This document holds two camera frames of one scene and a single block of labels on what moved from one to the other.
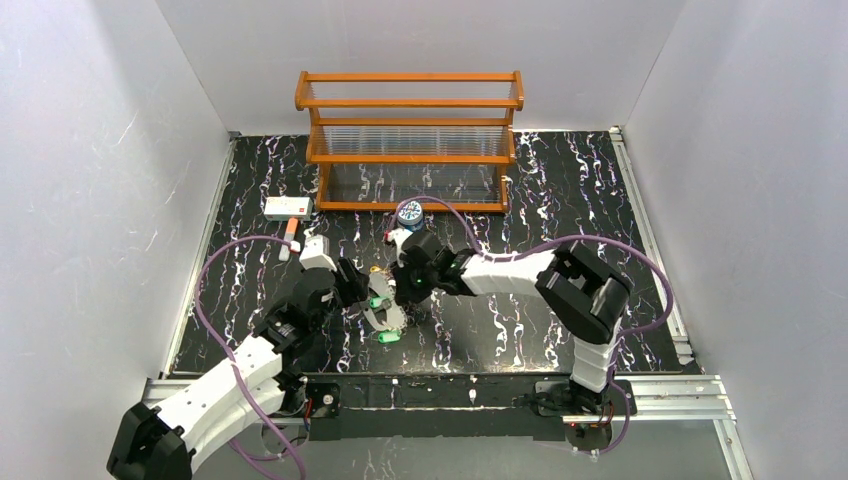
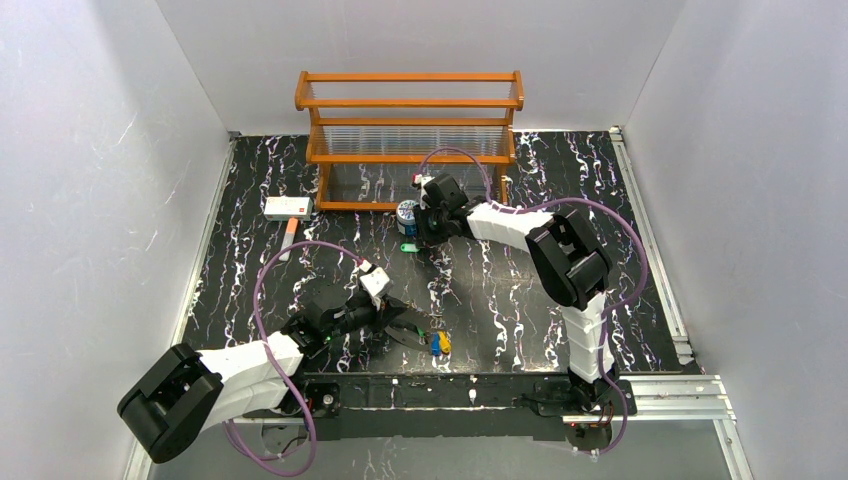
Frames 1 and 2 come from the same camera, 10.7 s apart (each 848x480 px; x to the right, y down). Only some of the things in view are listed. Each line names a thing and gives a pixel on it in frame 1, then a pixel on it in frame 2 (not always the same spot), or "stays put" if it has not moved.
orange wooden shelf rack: x=380 y=138 stays put
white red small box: x=283 y=208 stays put
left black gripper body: x=354 y=283 → x=386 y=315
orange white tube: x=290 y=231 stays put
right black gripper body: x=404 y=287 → x=421 y=224
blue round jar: x=410 y=216 stays put
